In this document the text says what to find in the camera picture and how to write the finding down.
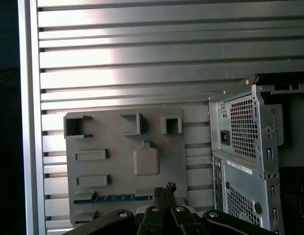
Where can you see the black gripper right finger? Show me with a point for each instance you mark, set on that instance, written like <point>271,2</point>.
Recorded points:
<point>184,220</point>

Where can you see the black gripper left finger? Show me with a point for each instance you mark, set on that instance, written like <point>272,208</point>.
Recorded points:
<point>152,220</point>

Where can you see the blue RAM stick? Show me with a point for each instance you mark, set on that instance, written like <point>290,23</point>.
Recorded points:
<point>112,198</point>

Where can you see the grey parts rack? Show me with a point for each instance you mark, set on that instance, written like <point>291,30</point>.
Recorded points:
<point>117,166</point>

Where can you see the black PC case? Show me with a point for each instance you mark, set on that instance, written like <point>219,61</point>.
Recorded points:
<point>269,171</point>

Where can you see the grey power supply unit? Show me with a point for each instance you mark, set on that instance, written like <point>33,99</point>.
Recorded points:
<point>223,122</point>

